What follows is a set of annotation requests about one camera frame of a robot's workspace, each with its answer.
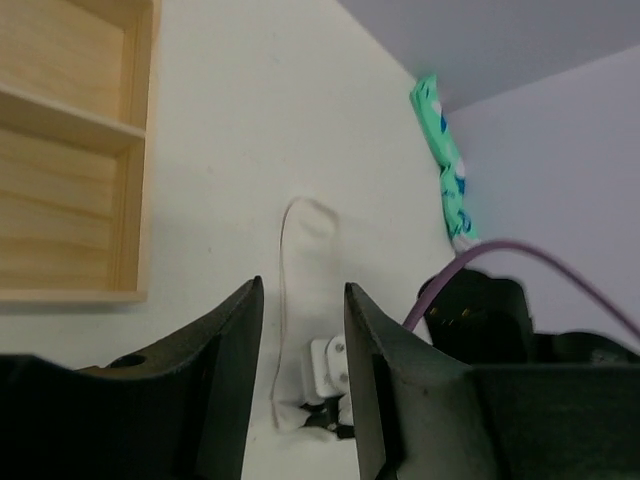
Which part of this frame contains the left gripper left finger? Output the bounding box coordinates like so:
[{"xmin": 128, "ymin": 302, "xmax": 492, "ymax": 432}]
[{"xmin": 1, "ymin": 278, "xmax": 264, "ymax": 479}]

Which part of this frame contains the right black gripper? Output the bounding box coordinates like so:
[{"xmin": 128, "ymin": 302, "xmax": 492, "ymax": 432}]
[{"xmin": 301, "ymin": 394, "xmax": 355, "ymax": 440}]

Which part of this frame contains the mint green patterned sock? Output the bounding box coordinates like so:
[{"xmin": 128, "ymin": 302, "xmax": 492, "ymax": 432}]
[{"xmin": 409, "ymin": 75, "xmax": 480, "ymax": 252}]

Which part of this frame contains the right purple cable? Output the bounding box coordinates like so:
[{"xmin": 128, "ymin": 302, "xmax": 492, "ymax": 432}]
[{"xmin": 402, "ymin": 238, "xmax": 640, "ymax": 341}]

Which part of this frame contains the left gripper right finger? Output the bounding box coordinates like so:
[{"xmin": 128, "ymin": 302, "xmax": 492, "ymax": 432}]
[{"xmin": 344, "ymin": 283, "xmax": 639, "ymax": 479}]

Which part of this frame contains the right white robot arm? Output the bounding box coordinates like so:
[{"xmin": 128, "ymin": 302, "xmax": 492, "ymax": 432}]
[{"xmin": 300, "ymin": 268, "xmax": 639, "ymax": 440}]

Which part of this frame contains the white sock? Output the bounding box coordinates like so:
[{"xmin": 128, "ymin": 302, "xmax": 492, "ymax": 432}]
[{"xmin": 270, "ymin": 197, "xmax": 345, "ymax": 440}]

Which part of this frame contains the wooden compartment tray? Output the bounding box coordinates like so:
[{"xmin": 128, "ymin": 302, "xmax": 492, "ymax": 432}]
[{"xmin": 1, "ymin": 1, "xmax": 162, "ymax": 304}]

